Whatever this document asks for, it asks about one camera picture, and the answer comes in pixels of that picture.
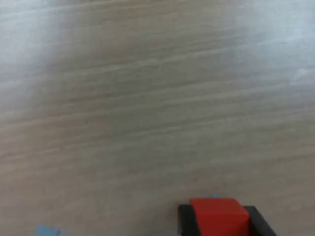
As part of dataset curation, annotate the red cube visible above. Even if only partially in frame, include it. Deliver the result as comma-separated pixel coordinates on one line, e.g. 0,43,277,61
189,198,251,236

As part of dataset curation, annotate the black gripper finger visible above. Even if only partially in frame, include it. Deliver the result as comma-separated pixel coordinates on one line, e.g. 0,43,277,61
243,206,278,236
178,204,200,236

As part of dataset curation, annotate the blue tape patch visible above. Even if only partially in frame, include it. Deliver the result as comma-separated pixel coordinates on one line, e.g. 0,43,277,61
33,225,61,236

